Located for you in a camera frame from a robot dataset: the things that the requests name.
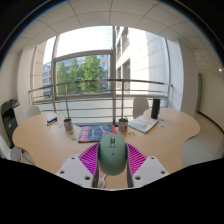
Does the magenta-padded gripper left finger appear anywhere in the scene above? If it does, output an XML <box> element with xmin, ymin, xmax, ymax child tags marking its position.
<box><xmin>54</xmin><ymin>142</ymin><xmax>103</xmax><ymax>189</ymax></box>

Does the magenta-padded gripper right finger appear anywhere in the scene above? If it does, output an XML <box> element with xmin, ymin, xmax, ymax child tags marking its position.
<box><xmin>125</xmin><ymin>142</ymin><xmax>170</xmax><ymax>189</ymax></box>

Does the mint green computer mouse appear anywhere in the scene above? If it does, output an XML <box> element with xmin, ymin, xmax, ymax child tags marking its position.
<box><xmin>97</xmin><ymin>133</ymin><xmax>129</xmax><ymax>177</ymax></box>

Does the red and blue magazine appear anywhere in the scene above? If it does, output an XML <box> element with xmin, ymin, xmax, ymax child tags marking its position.
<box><xmin>77</xmin><ymin>124</ymin><xmax>119</xmax><ymax>144</ymax></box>

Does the white illustrated booklet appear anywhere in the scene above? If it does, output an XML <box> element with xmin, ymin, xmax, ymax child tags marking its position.
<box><xmin>128</xmin><ymin>114</ymin><xmax>159</xmax><ymax>134</ymax></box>

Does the dark blue stapler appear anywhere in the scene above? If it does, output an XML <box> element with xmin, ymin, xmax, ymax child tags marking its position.
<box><xmin>46</xmin><ymin>116</ymin><xmax>59</xmax><ymax>127</ymax></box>

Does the black cylindrical speaker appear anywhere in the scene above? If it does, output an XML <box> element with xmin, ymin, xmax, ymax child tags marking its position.
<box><xmin>150</xmin><ymin>98</ymin><xmax>161</xmax><ymax>120</ymax></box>

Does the black office printer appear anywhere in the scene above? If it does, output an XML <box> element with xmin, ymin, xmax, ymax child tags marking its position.
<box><xmin>0</xmin><ymin>97</ymin><xmax>21</xmax><ymax>150</ymax></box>

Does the metal balcony railing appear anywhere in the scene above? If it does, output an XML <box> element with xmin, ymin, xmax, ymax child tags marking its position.
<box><xmin>28</xmin><ymin>78</ymin><xmax>173</xmax><ymax>125</ymax></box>

